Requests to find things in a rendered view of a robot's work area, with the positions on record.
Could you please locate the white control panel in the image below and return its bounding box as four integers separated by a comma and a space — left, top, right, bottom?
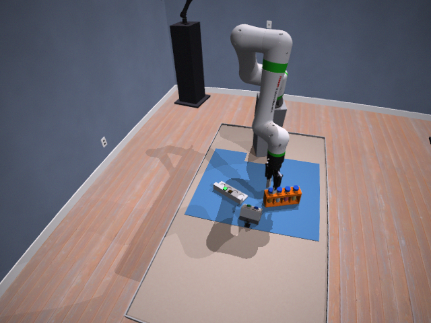
239, 204, 263, 228

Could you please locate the blue flat mat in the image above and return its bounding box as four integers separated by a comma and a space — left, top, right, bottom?
185, 148, 320, 242

